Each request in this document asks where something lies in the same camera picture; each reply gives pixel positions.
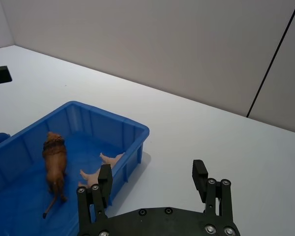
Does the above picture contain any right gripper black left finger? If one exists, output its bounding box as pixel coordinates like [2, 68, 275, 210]
[76, 164, 114, 232]

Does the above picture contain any pink pig toy figure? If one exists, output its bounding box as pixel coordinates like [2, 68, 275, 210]
[78, 151, 126, 189]

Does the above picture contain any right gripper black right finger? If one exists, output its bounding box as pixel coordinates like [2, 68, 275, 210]
[192, 159, 235, 222]

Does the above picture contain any blue plastic bin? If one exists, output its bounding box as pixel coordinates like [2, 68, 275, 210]
[0, 100, 150, 236]

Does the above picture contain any brown lion toy figure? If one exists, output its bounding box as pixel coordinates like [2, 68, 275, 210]
[41, 131, 69, 220]

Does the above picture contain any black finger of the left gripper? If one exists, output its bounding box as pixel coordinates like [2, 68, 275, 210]
[0, 65, 13, 86]

